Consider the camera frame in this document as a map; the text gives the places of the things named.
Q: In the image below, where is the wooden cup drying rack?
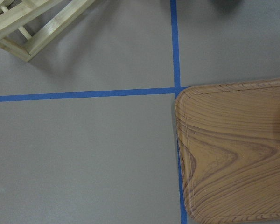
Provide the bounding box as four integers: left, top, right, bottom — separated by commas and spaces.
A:
0, 0, 94, 62

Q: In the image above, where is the brown wood-grain tray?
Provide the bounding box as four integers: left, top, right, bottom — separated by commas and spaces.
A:
175, 78, 280, 224

